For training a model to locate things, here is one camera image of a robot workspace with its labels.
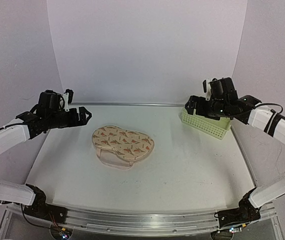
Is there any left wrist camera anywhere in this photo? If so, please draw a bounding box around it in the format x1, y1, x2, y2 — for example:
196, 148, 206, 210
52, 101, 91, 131
62, 89, 74, 112

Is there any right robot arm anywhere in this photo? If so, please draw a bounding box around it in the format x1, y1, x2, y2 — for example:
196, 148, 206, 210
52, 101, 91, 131
181, 77, 285, 231

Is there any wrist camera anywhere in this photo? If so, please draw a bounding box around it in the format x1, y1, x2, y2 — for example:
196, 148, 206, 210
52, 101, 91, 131
62, 89, 74, 112
202, 78, 217, 101

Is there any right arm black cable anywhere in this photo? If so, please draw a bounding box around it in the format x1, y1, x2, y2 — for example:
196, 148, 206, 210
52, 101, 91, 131
254, 103, 284, 118

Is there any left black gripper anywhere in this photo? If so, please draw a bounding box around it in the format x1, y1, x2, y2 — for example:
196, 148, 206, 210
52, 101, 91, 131
46, 106, 91, 129

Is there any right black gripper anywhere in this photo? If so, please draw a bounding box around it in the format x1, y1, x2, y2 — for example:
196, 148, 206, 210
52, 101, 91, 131
185, 96, 228, 121

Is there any floral mesh laundry bag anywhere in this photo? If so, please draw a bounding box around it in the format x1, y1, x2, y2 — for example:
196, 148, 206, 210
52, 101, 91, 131
91, 125, 155, 163

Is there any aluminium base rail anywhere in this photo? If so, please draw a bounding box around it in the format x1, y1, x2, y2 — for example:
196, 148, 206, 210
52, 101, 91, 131
0, 202, 284, 240

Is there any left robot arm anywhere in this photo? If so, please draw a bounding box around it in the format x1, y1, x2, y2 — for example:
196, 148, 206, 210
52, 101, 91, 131
0, 89, 92, 223

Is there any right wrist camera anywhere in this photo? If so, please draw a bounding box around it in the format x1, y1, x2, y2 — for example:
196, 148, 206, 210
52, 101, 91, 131
202, 78, 217, 101

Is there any pale green perforated basket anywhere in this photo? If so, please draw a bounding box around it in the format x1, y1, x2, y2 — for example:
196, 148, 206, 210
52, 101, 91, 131
181, 108, 231, 140

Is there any pink bra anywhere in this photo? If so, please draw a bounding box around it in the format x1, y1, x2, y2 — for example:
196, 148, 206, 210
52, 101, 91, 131
96, 148, 134, 170

